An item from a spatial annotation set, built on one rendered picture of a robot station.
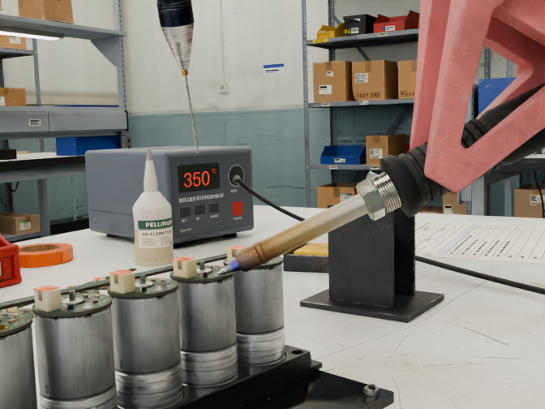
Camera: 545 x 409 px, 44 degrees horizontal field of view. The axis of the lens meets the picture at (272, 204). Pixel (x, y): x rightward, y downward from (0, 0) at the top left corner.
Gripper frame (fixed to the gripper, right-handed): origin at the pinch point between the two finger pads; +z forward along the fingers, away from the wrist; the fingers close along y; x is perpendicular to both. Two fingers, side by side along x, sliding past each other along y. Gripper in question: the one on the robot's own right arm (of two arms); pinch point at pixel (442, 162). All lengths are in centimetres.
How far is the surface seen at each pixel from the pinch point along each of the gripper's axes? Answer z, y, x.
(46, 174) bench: 63, -286, -76
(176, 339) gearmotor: 10.1, 1.6, -5.7
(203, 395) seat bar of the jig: 11.6, 1.3, -3.9
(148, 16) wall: -47, -604, -130
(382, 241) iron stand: 4.4, -15.3, 3.6
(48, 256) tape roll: 20.4, -34.1, -16.9
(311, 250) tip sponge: 8.5, -29.2, 2.6
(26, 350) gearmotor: 11.1, 5.4, -9.7
